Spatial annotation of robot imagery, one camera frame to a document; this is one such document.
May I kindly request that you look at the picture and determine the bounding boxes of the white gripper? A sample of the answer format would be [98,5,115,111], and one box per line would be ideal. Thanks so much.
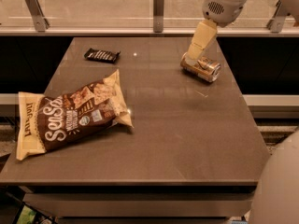
[185,0,247,65]

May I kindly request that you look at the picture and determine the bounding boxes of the orange soda can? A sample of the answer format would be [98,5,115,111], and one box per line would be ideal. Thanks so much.
[180,53,221,83]

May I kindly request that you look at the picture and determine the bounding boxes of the brown chips bag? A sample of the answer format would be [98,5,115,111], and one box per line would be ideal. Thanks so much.
[16,71,132,161]

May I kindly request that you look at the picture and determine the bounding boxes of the black candy bar wrapper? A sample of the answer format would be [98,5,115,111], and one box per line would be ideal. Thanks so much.
[84,49,121,63]

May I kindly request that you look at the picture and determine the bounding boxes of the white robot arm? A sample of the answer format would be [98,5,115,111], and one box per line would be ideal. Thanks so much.
[182,0,299,224]

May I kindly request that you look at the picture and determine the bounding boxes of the left metal railing bracket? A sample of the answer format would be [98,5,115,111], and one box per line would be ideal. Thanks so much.
[25,0,50,32]

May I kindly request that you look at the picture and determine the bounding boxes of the glass railing panel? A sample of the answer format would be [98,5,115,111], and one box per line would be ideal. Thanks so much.
[1,0,298,29]

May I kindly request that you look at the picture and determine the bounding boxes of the metal railing bracket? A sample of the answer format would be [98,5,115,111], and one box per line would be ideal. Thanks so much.
[266,0,291,33]
[25,0,50,32]
[153,0,164,33]

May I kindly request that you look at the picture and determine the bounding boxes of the green item under table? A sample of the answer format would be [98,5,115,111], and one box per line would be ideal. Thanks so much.
[12,203,57,224]

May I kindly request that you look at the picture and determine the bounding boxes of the right metal railing bracket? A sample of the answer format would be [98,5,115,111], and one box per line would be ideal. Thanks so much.
[266,0,291,33]

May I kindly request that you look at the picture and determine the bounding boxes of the middle metal railing bracket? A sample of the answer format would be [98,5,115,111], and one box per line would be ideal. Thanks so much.
[153,0,164,33]

